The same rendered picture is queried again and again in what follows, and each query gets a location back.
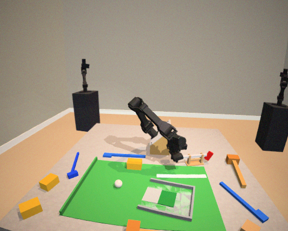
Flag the white golf ball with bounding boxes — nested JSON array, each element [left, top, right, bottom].
[[115, 179, 122, 188]]

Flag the green flat mat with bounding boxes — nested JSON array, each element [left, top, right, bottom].
[[62, 160, 226, 231]]

